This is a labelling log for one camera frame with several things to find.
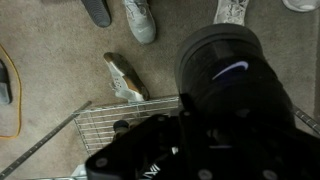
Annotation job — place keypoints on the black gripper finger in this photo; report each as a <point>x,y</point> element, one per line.
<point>131,156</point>

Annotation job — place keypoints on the black Nike sneaker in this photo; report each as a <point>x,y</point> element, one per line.
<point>223,77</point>

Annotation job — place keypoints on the white tan sneaker by rack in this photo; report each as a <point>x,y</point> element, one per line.
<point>126,82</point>

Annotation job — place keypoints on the grey sneaker with orange lining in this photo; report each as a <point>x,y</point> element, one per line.
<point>140,20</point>

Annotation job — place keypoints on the grey sneaker middle floor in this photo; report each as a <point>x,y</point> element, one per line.
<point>231,12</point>

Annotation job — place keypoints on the grey sneaker floor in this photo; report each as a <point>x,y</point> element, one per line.
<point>231,12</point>
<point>302,5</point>

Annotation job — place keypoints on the grey sneaker right floor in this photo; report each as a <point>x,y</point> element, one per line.
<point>302,5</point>

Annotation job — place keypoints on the dark grey slipper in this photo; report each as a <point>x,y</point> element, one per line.
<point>98,11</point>

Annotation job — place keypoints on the black Nike slide sandal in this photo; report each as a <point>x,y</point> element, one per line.
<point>5,89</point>

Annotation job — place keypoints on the chrome wire shoe rack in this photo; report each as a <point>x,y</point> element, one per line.
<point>252,151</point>

